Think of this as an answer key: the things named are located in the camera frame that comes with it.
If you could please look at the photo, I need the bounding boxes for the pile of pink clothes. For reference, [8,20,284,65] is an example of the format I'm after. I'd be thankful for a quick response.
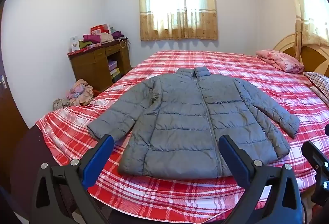
[67,79,93,106]

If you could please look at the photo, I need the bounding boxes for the red cardboard box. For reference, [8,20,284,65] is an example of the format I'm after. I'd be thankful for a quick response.
[90,24,111,36]

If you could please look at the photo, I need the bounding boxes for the grey puffer jacket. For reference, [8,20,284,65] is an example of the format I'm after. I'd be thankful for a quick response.
[87,66,301,180]

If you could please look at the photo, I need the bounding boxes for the wooden headboard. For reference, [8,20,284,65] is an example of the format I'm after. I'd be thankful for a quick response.
[272,32,329,78]

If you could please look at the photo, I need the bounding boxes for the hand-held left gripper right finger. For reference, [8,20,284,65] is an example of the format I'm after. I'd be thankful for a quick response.
[218,135,302,224]

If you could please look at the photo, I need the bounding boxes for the beige folded cloth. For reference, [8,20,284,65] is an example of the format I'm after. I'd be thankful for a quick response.
[99,32,114,42]

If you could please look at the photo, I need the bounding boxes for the pink floral folded quilt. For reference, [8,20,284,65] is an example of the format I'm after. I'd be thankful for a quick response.
[256,49,305,74]

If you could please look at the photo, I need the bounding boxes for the brown wooden door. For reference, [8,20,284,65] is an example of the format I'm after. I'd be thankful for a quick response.
[0,0,29,188]

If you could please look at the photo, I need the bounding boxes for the beige floral side curtain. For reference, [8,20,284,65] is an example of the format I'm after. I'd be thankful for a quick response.
[280,0,329,60]

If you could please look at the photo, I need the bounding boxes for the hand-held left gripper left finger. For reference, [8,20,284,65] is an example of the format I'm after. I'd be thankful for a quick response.
[31,134,115,224]

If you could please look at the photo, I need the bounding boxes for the white upright box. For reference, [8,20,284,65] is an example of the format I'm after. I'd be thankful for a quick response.
[70,36,80,52]

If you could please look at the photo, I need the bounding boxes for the grey floral cloth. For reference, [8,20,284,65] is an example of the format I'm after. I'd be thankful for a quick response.
[53,98,71,110]

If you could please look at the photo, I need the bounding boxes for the brown wooden desk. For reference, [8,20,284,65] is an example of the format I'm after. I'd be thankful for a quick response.
[67,38,132,91]

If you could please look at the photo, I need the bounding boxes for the bed with red plaid sheet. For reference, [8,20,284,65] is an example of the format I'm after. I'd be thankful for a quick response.
[36,50,329,219]

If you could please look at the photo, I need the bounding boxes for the magenta folded clothes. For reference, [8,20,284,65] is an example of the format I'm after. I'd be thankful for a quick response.
[83,34,101,44]

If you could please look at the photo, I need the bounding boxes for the striped pillow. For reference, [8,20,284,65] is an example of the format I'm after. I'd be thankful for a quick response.
[303,71,329,106]

